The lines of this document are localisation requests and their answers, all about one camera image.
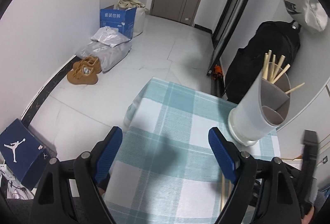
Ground beige tote bag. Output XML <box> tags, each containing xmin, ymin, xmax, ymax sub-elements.
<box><xmin>113</xmin><ymin>0</ymin><xmax>150</xmax><ymax>38</ymax></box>

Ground black metal rack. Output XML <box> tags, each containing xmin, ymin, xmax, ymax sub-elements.
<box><xmin>206</xmin><ymin>0</ymin><xmax>261</xmax><ymax>80</ymax></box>

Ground grey plastic parcel bag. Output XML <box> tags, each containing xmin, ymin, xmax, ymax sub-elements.
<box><xmin>76</xmin><ymin>26</ymin><xmax>133</xmax><ymax>73</ymax></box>

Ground white nike bag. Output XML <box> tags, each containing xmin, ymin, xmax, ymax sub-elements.
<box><xmin>283</xmin><ymin>0</ymin><xmax>328</xmax><ymax>32</ymax></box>

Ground white power strip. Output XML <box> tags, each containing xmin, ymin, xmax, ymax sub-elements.
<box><xmin>0</xmin><ymin>164</ymin><xmax>16</xmax><ymax>184</ymax></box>

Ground teal checkered tablecloth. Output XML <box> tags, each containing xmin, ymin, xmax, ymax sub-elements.
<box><xmin>102</xmin><ymin>77</ymin><xmax>282</xmax><ymax>224</ymax></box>

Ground navy jordan shoe box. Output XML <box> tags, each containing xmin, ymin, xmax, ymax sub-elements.
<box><xmin>0</xmin><ymin>119</ymin><xmax>51</xmax><ymax>190</ymax></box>

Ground blue cardboard box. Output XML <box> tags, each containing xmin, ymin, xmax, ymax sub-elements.
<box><xmin>100</xmin><ymin>7</ymin><xmax>137</xmax><ymax>39</ymax></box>

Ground white utensil holder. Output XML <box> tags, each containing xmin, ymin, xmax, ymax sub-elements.
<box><xmin>228</xmin><ymin>73</ymin><xmax>291</xmax><ymax>146</ymax></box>

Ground right hand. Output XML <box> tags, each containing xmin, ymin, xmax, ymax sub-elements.
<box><xmin>302</xmin><ymin>206</ymin><xmax>315</xmax><ymax>224</ymax></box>

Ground brown suede shoes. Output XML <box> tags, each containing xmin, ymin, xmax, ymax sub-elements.
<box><xmin>67</xmin><ymin>56</ymin><xmax>102</xmax><ymax>85</ymax></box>

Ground black backpack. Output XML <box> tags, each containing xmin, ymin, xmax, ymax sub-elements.
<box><xmin>225</xmin><ymin>21</ymin><xmax>301</xmax><ymax>104</ymax></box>

